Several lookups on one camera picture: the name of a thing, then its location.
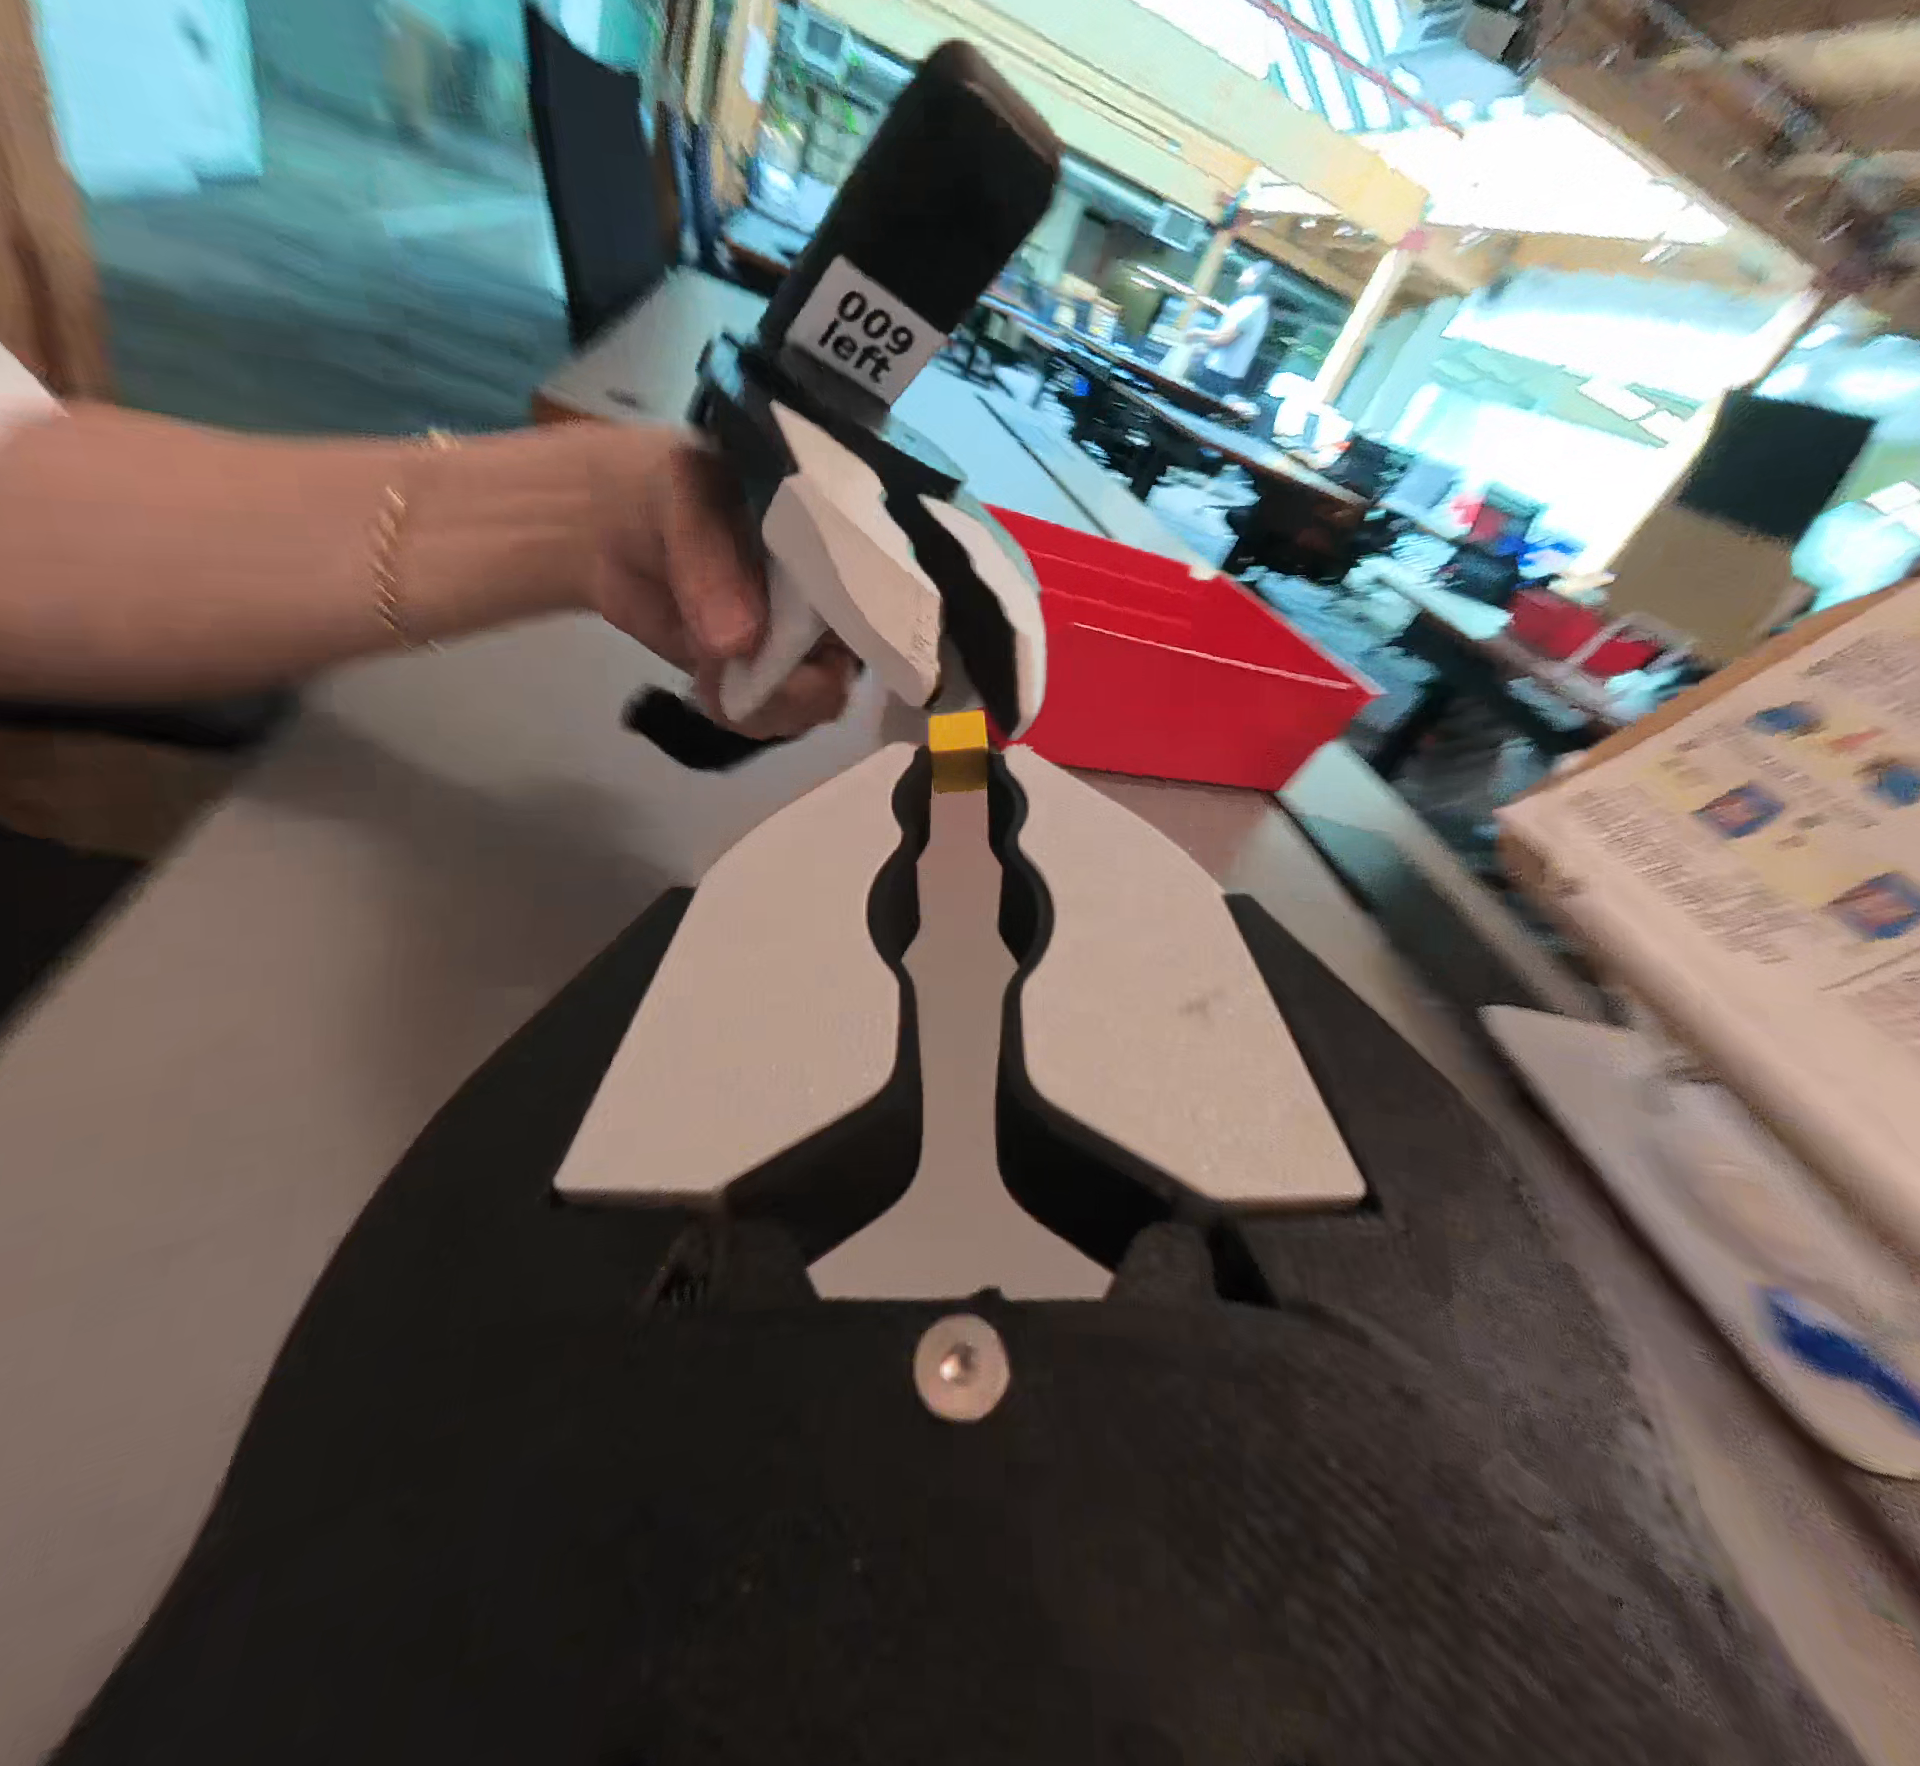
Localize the person's left hand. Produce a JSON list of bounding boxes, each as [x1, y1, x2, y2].
[[586, 423, 864, 745]]

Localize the wooden pillar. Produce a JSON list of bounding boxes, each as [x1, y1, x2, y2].
[[0, 0, 111, 407]]

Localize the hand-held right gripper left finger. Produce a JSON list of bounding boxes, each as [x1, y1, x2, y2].
[[554, 745, 921, 1264]]

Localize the grey ceiling heater unit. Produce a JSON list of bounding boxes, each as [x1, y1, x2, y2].
[[1411, 0, 1532, 112]]

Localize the long office desk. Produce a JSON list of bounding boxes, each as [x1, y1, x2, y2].
[[1019, 296, 1382, 552]]

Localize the black office chair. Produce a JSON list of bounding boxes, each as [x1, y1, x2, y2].
[[523, 2, 670, 344]]

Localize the white wood-edged table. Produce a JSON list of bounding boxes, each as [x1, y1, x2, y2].
[[533, 266, 1112, 537]]

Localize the printed instruction sheet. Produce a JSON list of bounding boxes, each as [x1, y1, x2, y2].
[[1501, 580, 1920, 1289]]

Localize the red plastic bin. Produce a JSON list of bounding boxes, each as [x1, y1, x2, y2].
[[982, 508, 1382, 792]]

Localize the gold chain bracelet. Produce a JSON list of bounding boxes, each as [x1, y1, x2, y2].
[[366, 430, 460, 651]]

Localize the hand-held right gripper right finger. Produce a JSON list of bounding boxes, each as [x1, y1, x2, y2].
[[994, 748, 1371, 1264]]

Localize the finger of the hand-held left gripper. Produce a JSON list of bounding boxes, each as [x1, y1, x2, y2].
[[917, 492, 1049, 745], [762, 407, 951, 715]]

